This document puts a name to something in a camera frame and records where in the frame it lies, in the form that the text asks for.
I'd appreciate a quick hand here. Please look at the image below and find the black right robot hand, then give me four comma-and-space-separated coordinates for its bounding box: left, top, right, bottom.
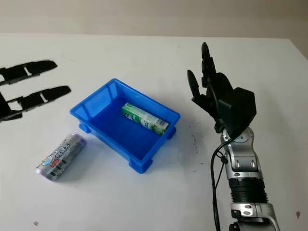
187, 42, 236, 133

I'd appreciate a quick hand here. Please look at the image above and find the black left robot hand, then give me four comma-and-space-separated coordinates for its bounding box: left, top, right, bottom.
0, 60, 72, 123

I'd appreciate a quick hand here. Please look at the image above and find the green gum box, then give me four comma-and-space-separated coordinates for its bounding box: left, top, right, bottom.
122, 103, 170, 135

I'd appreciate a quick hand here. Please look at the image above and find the purple-capped clear candy canister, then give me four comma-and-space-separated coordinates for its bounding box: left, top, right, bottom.
35, 132, 87, 181

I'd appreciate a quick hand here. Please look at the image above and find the blue plastic tray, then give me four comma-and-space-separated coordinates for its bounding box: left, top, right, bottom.
69, 77, 181, 174

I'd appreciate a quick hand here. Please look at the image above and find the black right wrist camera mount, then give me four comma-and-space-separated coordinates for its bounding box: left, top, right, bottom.
218, 87, 256, 139

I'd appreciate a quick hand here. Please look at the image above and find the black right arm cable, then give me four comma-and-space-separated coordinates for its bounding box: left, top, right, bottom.
207, 81, 238, 231

